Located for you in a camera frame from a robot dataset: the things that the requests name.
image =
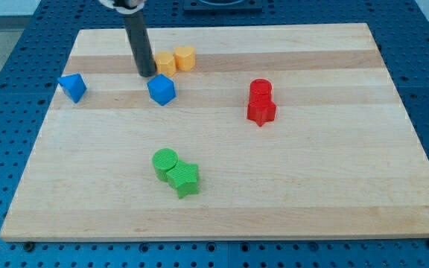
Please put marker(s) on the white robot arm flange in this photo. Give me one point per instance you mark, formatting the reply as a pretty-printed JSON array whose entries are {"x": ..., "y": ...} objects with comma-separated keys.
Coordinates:
[{"x": 125, "y": 7}]

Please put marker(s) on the blue cube block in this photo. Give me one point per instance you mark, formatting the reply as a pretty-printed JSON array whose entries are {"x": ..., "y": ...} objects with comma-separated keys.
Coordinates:
[{"x": 161, "y": 89}]

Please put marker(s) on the blue triangle block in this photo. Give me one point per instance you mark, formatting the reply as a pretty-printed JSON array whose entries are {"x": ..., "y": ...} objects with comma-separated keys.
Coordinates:
[{"x": 73, "y": 86}]

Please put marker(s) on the green star block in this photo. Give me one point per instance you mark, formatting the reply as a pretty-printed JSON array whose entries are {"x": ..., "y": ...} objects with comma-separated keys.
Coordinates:
[{"x": 183, "y": 178}]

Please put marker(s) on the red star block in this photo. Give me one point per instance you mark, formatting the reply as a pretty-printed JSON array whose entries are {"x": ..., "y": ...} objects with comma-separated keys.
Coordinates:
[{"x": 261, "y": 111}]

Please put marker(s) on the green cylinder block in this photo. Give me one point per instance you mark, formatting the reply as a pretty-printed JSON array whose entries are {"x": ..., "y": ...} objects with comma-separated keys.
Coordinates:
[{"x": 164, "y": 160}]

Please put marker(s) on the red cylinder block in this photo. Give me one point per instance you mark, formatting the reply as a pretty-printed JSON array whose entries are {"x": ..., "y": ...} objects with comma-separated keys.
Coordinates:
[{"x": 260, "y": 90}]

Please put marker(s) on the wooden board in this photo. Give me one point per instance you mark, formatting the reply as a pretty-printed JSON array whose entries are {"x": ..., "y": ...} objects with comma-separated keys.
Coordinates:
[{"x": 341, "y": 160}]

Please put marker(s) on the yellow heart block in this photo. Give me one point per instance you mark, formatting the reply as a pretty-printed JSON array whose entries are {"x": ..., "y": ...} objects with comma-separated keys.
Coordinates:
[{"x": 185, "y": 57}]

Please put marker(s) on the yellow hexagon block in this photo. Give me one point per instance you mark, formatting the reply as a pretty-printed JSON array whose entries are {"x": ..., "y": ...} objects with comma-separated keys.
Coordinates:
[{"x": 165, "y": 63}]

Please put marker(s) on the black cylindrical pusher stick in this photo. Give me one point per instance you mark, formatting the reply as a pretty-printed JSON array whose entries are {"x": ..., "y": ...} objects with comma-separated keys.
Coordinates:
[{"x": 138, "y": 38}]

